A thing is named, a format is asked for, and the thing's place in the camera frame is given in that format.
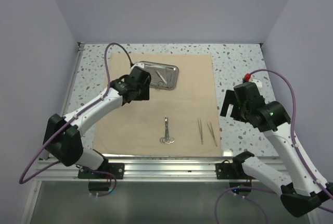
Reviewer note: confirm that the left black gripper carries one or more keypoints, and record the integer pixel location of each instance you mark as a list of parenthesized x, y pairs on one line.
[(144, 95)]

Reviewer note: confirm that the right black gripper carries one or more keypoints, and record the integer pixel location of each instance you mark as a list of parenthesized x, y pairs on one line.
[(230, 98)]

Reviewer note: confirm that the steel ring-handled forceps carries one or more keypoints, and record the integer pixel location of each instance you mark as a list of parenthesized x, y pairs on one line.
[(171, 139), (159, 86)]

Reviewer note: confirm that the steel instrument tray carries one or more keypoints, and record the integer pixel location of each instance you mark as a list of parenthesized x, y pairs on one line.
[(170, 73)]

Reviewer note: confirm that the steel scalpel handle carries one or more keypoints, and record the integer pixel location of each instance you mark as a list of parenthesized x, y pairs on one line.
[(210, 127)]

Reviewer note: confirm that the steel pointed tweezers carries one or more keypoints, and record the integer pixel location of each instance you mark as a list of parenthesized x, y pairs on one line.
[(200, 130)]

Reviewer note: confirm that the beige cloth wrap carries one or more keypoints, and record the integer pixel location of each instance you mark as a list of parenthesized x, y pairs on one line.
[(136, 128)]

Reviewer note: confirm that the steel ring-handled scissors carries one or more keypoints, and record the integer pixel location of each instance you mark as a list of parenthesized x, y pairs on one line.
[(166, 137)]

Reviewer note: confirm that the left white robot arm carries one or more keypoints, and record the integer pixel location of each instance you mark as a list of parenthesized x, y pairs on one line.
[(63, 133)]

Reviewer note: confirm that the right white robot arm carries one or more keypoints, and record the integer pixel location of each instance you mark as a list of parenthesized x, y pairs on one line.
[(303, 188)]

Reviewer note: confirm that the steel flat tweezers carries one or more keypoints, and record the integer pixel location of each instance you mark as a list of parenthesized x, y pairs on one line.
[(161, 77)]

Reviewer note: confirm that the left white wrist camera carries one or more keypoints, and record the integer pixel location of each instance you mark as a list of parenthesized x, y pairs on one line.
[(140, 65)]

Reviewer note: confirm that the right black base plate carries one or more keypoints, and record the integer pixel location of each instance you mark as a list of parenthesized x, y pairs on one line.
[(233, 169)]

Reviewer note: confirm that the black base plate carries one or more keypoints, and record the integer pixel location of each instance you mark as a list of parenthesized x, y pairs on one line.
[(233, 169), (116, 169)]

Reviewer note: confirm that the aluminium mounting rail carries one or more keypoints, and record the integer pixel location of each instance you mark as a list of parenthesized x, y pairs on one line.
[(158, 169)]

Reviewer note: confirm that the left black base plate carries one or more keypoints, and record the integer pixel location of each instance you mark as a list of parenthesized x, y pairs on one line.
[(116, 169)]

